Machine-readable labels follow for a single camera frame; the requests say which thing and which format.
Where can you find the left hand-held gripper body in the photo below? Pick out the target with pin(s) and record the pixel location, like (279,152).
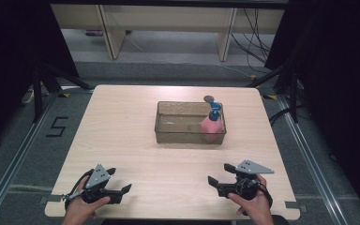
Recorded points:
(97,175)

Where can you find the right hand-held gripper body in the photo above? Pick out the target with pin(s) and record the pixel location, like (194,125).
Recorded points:
(247,184)

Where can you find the pink soap bottle blue pump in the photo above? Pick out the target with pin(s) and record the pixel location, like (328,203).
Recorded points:
(212,125)

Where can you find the transparent brown plastic bin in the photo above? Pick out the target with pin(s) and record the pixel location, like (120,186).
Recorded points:
(181,123)

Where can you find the person's right hand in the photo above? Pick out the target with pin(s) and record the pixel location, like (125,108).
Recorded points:
(254,207)

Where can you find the person's left hand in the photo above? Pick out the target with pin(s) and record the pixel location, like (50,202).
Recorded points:
(79,207)

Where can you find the small round dark disc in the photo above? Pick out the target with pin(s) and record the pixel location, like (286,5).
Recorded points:
(208,98)

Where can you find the black metal stand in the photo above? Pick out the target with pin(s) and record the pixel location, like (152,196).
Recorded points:
(38,90)
(292,90)

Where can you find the black curtain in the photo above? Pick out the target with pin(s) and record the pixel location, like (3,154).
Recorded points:
(340,78)
(12,62)

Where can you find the beige wooden desk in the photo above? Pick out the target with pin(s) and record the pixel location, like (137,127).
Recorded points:
(168,18)

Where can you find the metal floor rail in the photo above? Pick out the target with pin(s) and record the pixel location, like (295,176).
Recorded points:
(312,162)
(15,159)

